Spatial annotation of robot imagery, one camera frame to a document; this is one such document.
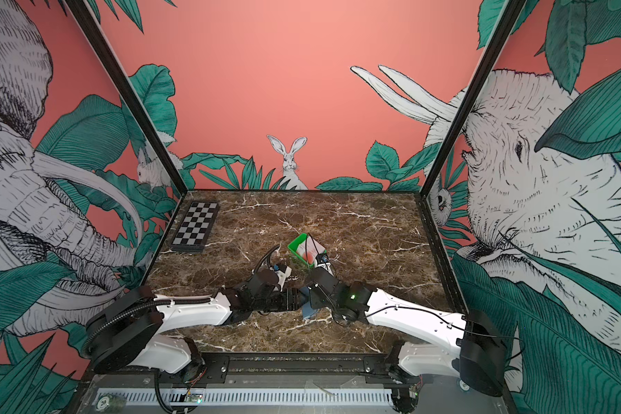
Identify blue card holder wallet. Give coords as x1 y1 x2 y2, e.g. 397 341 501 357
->
299 287 318 320

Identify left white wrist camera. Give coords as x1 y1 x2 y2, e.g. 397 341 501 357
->
272 264 292 291

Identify black front mounting rail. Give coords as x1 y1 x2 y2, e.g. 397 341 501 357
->
93 344 500 388

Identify black frame post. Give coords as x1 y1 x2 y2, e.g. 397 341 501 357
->
420 0 525 198
65 0 187 198

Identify left black frame post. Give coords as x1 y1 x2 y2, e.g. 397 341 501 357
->
65 0 187 198

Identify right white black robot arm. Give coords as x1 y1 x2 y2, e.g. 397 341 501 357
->
306 267 507 397

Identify green card tray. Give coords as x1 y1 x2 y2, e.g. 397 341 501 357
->
287 233 326 267

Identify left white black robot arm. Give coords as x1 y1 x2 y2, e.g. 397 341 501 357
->
80 269 308 380

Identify black white checkerboard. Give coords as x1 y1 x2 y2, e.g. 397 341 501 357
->
171 200 220 253

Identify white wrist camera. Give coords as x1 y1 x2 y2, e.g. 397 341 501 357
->
315 253 334 275
272 264 292 291

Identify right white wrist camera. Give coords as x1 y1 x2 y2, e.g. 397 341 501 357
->
315 253 334 275

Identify right black frame post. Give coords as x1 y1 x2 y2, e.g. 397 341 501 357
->
420 0 525 198

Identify white red credit card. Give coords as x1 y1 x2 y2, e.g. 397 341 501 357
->
296 236 326 265

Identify white slotted cable duct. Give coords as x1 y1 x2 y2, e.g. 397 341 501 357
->
91 387 394 408

